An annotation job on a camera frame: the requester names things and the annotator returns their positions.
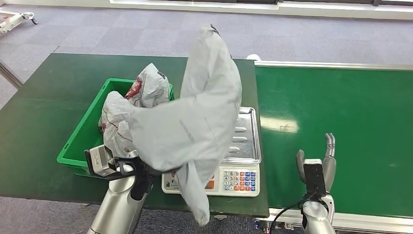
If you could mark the crumpled grey package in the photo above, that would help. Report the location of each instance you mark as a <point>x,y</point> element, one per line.
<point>114,119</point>

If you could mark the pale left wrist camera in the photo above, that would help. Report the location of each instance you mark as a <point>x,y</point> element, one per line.
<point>101,160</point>

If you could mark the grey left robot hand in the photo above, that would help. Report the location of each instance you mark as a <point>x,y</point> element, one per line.
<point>142,181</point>

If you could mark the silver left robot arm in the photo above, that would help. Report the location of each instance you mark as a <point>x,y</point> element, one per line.
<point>117,206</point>

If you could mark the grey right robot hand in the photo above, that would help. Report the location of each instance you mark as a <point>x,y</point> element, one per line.
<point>329,168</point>

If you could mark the green plastic bin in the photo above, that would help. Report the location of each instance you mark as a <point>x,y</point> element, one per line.
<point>82,142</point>

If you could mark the green conveyor belt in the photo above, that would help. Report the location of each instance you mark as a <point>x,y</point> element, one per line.
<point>355,122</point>

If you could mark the grey package with red circle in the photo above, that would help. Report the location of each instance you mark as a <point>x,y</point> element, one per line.
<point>193,122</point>

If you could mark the white wheeled cart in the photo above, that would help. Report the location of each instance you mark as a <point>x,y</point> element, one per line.
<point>14,20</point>

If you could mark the white scale with steel tray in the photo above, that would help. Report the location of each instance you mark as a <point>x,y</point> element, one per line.
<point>242,168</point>

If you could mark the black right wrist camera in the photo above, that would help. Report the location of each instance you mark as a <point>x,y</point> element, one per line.
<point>314,177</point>

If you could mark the grey package with red print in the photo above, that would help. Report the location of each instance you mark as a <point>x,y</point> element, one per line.
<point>150,85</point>

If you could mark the white roller end cap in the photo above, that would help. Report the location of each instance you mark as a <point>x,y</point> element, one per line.
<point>254,57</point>

